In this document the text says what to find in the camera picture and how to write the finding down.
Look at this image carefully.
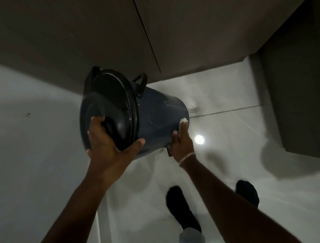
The person's left hand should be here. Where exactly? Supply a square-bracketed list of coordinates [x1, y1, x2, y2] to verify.
[87, 116, 146, 177]

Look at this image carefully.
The person's right hand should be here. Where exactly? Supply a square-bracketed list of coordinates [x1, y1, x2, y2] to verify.
[171, 122, 196, 164]

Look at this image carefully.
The dark blue plastic bucket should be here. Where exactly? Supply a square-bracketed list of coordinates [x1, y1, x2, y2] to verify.
[130, 73, 191, 161]

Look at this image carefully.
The black bucket lid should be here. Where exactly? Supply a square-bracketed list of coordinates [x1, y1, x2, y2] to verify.
[80, 66, 140, 152]

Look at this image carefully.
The person's left forearm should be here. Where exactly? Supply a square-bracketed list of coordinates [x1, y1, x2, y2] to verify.
[41, 161, 125, 243]

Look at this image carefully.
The person's right forearm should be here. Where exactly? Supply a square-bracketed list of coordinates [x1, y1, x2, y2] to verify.
[179, 155, 310, 243]

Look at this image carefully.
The person's left black shoe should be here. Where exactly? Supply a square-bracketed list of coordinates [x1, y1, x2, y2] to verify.
[166, 185, 202, 234]

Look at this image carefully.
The person's black shoe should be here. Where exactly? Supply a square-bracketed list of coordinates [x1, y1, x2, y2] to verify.
[235, 179, 260, 209]
[166, 185, 202, 234]

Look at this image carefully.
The person's right black shoe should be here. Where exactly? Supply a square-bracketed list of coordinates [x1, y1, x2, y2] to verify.
[235, 179, 260, 209]

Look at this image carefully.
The grey trouser leg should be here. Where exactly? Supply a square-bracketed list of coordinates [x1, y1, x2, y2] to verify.
[178, 226, 206, 243]

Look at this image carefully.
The brown cabinet door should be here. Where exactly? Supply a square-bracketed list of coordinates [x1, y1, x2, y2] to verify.
[0, 0, 162, 95]
[134, 0, 306, 83]

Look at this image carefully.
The brown side cabinet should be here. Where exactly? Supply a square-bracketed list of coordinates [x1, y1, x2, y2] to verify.
[249, 0, 320, 160]

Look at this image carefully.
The silver chain bracelet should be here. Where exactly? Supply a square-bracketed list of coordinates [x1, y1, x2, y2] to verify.
[178, 151, 196, 166]

